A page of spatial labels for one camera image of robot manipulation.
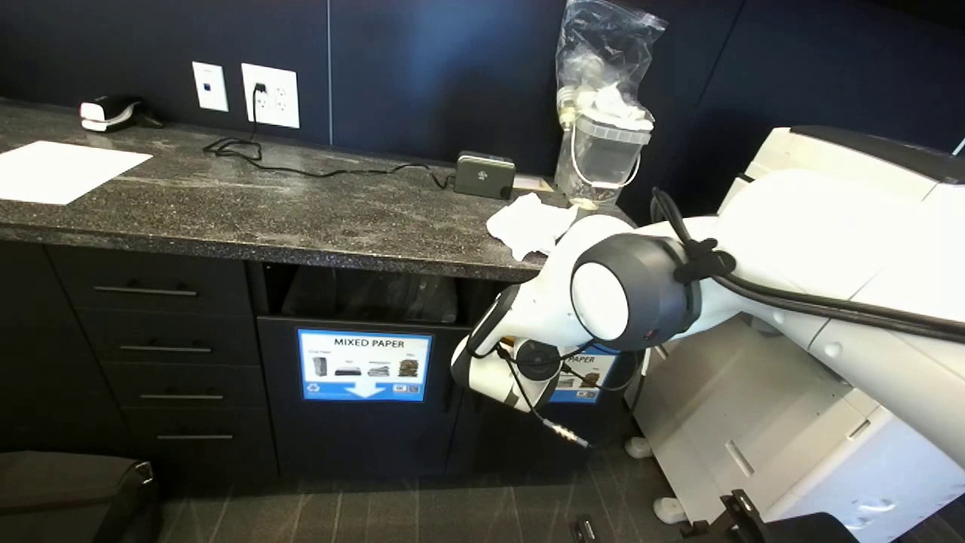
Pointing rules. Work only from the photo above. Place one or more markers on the large white wall outlet plate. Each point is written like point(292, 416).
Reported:
point(270, 96)

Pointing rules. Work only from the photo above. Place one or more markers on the black door arrow down sign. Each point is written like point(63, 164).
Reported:
point(352, 438)

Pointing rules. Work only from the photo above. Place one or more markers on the white paper sheet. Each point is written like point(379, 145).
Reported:
point(62, 169)

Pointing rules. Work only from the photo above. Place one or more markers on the black fabric bag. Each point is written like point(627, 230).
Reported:
point(62, 499)

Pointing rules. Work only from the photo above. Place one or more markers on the clear plastic bucket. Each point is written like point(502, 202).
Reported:
point(603, 155)

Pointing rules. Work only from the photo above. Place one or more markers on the small white wall plate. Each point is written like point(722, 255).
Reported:
point(208, 87)

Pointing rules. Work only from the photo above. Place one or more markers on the mixed paper sign arrow down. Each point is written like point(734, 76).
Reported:
point(362, 367)

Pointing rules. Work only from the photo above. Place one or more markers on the black power adapter box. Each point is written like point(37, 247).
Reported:
point(482, 172)

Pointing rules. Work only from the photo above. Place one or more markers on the large white office printer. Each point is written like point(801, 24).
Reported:
point(802, 201)

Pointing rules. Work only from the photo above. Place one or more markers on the black cabinet with stone counter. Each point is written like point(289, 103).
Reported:
point(303, 215)

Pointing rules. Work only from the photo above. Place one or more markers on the black stand base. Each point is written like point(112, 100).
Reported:
point(743, 517)

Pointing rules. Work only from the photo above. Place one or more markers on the black lined rubbish bin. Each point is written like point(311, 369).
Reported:
point(371, 298)

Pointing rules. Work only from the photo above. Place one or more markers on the clear plastic bag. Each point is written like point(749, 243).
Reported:
point(603, 49)

